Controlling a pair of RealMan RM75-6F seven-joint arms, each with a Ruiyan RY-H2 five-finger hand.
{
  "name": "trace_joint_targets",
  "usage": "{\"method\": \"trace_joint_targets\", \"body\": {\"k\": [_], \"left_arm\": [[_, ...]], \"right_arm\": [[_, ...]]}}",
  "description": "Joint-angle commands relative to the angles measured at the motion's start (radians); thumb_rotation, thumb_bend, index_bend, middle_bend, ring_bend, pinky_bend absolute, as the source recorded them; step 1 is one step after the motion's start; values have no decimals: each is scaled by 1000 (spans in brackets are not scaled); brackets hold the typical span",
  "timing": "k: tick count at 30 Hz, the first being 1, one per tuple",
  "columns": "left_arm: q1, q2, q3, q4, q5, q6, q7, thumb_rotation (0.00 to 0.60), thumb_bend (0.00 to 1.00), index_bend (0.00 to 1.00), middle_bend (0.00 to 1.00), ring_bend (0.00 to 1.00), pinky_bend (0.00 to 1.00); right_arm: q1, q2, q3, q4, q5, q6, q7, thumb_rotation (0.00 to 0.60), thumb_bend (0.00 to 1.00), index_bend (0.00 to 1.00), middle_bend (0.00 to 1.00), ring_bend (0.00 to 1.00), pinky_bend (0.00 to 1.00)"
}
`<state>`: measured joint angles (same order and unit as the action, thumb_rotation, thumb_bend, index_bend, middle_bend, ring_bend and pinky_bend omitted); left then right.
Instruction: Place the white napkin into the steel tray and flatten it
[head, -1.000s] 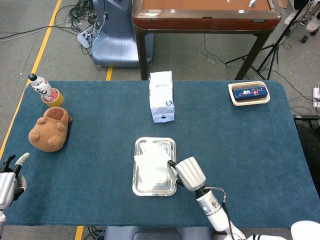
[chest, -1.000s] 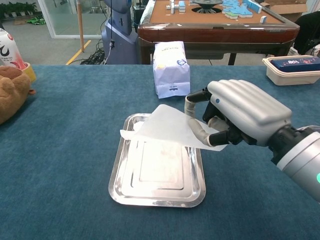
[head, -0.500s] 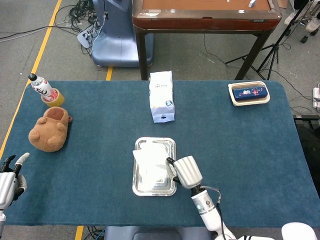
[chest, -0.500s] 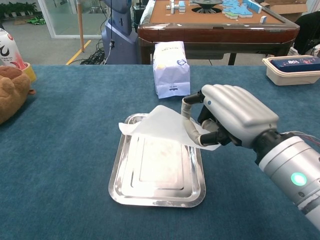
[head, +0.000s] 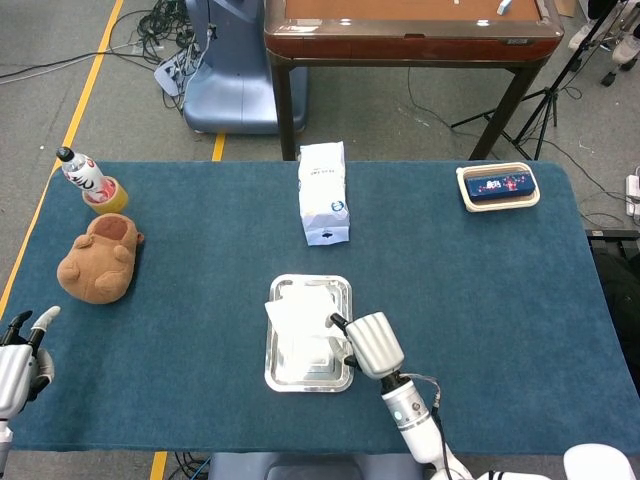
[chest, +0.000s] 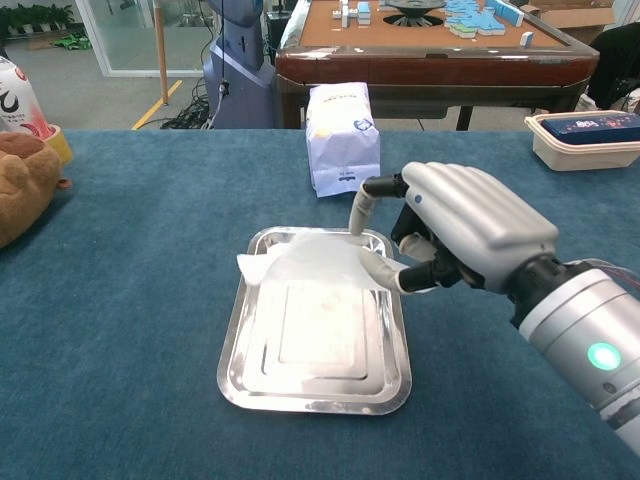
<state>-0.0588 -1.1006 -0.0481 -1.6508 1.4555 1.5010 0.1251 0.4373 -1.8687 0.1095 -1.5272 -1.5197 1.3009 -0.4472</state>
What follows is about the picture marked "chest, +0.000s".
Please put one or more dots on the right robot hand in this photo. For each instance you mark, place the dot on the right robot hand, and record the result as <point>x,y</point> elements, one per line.
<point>475,215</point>

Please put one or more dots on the white paper sheet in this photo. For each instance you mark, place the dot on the white paper sheet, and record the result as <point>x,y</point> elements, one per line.
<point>310,260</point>

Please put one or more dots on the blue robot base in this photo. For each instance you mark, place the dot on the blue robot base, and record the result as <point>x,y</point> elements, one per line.
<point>240,90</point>

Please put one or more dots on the silver metal tray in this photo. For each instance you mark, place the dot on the silver metal tray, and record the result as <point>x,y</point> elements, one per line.
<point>391,350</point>

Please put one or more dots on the beige plastic container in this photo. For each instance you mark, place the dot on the beige plastic container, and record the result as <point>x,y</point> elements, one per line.
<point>575,156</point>

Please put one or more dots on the dark blue box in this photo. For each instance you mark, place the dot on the dark blue box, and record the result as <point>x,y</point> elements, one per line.
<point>590,127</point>

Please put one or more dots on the white paper bag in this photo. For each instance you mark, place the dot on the white paper bag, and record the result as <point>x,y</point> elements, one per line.
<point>342,150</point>

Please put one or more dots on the brown mahjong table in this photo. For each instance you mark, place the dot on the brown mahjong table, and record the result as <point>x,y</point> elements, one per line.
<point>425,65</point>

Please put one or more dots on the blue white mahjong tile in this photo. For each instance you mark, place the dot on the blue white mahjong tile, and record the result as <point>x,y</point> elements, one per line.
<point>527,38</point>

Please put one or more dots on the heaped mahjong tile pile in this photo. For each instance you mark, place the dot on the heaped mahjong tile pile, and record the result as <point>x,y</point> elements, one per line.
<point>472,22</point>

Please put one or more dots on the long mahjong tile row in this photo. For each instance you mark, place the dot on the long mahjong tile row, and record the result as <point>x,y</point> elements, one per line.
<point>507,12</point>

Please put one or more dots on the black clothing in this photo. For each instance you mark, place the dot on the black clothing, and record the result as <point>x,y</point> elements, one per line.
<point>615,65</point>

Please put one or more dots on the black mahjong table dome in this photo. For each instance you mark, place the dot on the black mahjong table dome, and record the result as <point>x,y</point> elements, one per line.
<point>415,6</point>

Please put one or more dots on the cardboard box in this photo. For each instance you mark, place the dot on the cardboard box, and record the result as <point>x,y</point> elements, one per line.
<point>575,17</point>

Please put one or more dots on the small mahjong tile cluster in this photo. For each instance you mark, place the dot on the small mahjong tile cluster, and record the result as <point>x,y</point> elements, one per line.
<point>352,14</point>

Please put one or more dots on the orange wooden pole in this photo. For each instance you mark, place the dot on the orange wooden pole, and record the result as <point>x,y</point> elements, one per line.
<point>161,60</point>

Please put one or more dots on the blue table cloth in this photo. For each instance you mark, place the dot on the blue table cloth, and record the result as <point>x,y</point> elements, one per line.
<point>125,300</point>

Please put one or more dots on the yellow cup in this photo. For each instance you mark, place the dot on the yellow cup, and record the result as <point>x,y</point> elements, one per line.
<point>62,147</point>

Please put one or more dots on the white framed glass partition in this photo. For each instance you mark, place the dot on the white framed glass partition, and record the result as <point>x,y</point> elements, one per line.
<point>95,40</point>

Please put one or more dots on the green floor object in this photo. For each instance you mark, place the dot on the green floor object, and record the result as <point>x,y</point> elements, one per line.
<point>72,41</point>

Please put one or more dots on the brown plush toy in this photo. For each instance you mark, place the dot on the brown plush toy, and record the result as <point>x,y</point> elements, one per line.
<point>25,185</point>

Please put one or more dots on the white red drink bottle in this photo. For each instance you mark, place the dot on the white red drink bottle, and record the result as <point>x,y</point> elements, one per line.
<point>15,100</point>

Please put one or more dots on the green potted plants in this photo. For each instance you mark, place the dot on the green potted plants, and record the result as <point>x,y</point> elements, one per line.
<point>35,17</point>

